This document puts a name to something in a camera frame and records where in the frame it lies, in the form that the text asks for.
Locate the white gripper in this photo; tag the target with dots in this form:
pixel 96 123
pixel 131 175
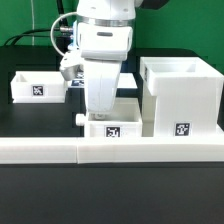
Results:
pixel 100 85

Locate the white drawer with marker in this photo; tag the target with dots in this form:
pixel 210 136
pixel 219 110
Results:
pixel 38 87

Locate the white drawer cabinet box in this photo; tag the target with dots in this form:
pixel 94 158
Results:
pixel 182 95

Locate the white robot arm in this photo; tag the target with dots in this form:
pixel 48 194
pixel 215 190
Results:
pixel 104 38

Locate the white marker tag sheet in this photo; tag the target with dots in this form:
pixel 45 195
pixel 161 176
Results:
pixel 126 81

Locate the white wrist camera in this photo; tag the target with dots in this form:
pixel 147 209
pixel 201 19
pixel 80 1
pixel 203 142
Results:
pixel 70 64

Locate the white L-shaped fence wall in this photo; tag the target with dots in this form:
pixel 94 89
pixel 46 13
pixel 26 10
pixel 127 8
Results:
pixel 72 150

